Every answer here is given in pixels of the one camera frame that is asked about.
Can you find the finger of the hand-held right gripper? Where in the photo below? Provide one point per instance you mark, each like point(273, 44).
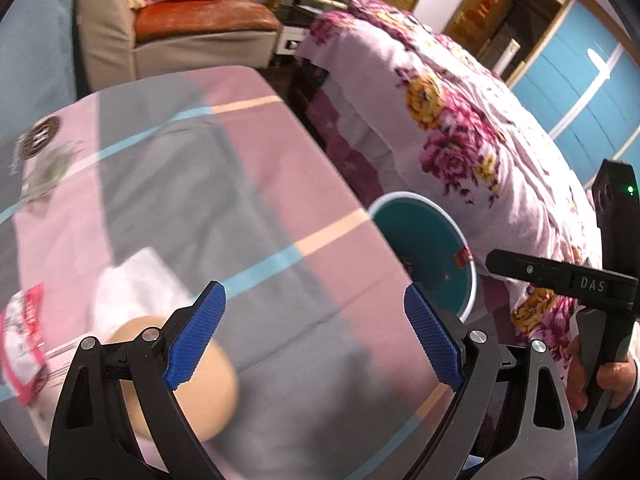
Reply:
point(530, 270)

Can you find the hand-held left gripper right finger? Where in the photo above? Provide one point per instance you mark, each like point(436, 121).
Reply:
point(432, 335)

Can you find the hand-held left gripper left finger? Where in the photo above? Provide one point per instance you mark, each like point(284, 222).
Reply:
point(197, 335)

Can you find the beige round object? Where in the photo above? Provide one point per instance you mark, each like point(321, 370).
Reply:
point(215, 385)

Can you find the teal plastic bucket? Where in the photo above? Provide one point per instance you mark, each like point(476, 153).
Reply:
point(425, 240)

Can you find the red white packet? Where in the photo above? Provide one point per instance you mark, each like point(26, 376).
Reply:
point(22, 340)

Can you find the person's right forearm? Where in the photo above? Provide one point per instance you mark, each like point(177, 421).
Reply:
point(602, 452)

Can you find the person's right hand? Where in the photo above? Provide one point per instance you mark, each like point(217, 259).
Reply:
point(620, 377)

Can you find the white paper tissue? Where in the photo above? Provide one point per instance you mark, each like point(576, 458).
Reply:
point(140, 280)

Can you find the checked pink grey tablecloth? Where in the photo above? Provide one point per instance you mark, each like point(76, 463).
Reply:
point(250, 210)

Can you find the blue sliding wardrobe door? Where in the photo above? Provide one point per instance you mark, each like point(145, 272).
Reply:
point(575, 85)

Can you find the white leaning board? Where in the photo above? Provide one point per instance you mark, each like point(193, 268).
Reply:
point(510, 55)

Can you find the pink bed skirt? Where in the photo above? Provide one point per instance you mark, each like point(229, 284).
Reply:
point(345, 135)

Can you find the clear crumpled plastic wrapper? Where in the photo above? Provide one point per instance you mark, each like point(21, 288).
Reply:
point(50, 170)

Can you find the brown wooden door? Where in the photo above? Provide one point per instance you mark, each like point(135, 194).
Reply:
point(480, 10)

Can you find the white side table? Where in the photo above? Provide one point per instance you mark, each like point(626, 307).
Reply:
point(290, 42)

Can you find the beige orange leather sofa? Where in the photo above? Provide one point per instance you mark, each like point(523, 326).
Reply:
point(200, 25)

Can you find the black device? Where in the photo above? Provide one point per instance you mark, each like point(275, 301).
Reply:
point(305, 5)

